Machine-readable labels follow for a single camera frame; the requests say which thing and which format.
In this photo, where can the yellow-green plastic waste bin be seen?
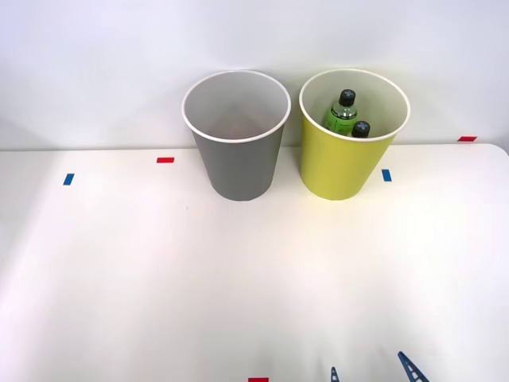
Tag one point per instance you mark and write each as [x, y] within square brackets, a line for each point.
[338, 167]

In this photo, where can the grey plastic waste bin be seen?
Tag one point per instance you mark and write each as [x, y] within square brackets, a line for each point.
[240, 167]

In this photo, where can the green label plastic bottle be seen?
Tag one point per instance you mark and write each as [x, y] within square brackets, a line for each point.
[360, 129]
[341, 116]

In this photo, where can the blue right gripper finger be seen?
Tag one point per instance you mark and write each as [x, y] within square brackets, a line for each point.
[411, 370]
[334, 376]

